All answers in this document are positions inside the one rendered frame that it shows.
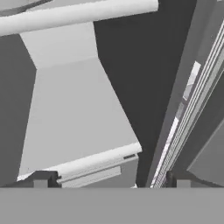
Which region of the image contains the white cylindrical fridge handle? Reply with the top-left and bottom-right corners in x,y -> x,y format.
0,0 -> 160,38
17,142 -> 144,185

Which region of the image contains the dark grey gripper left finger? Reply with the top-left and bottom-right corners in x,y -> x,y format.
0,170 -> 62,189

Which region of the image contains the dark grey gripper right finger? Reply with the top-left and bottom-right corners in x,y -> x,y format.
164,170 -> 224,189

